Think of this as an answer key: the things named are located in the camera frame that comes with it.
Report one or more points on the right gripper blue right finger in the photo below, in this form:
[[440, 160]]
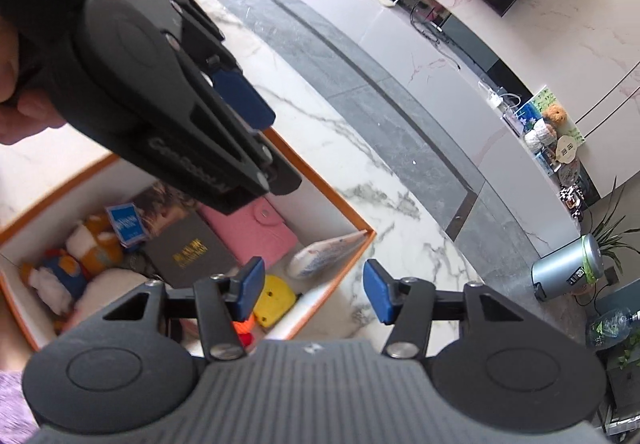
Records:
[[405, 304]]

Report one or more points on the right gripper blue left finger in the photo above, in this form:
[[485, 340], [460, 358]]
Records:
[[222, 300]]

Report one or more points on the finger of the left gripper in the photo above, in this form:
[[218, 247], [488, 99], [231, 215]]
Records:
[[201, 39], [244, 163]]

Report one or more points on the orange crochet fruit keychain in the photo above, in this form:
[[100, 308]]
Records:
[[243, 329]]

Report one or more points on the yellow tape measure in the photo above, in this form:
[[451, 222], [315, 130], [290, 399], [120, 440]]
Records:
[[275, 300]]

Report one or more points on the pink leather card holder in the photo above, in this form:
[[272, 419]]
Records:
[[255, 230]]

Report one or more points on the black gift box gold lettering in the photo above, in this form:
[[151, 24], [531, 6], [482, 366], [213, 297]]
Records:
[[187, 251]]

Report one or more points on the hand cream tube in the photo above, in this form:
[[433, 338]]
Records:
[[316, 257]]

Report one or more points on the white plush with striped bow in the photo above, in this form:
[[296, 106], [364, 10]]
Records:
[[104, 289]]

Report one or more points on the ocean park plush toy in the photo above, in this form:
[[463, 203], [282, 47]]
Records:
[[61, 277]]

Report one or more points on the person left hand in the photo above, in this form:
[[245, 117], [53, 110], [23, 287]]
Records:
[[34, 111]]

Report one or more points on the orange cardboard storage box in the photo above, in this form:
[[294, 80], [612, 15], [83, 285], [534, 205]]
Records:
[[112, 226]]

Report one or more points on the silver pedal trash bin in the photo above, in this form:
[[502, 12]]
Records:
[[568, 268]]

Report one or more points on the large water bottle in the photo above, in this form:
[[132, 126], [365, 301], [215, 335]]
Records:
[[610, 328]]

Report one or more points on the potted green plant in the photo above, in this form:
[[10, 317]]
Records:
[[609, 235]]

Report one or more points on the small teddy bear figurine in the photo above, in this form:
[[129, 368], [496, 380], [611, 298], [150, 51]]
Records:
[[542, 133]]

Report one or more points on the purple fuzzy blanket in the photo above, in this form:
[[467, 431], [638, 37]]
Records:
[[17, 425]]

